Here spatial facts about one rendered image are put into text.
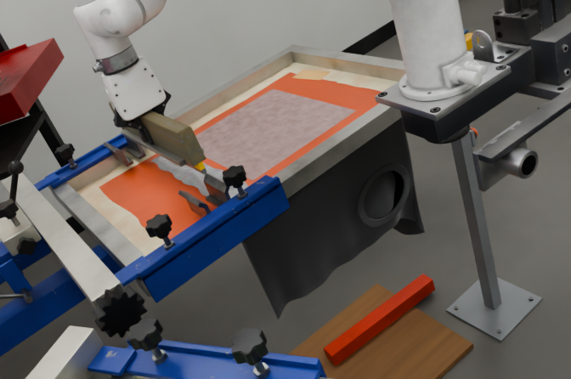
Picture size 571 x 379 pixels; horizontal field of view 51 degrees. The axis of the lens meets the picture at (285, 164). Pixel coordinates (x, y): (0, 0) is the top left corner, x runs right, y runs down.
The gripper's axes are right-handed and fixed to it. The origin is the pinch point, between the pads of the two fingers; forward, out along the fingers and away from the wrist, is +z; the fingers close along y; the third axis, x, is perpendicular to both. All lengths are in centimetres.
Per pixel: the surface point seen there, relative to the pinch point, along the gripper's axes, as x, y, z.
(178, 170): 4.9, 2.3, 13.1
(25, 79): 99, -4, -1
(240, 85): 26.0, 34.6, 11.5
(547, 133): 33, 172, 110
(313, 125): -11.3, 30.6, 14.1
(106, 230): -6.9, -19.3, 10.3
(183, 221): -14.4, -6.8, 13.9
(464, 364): -17, 50, 110
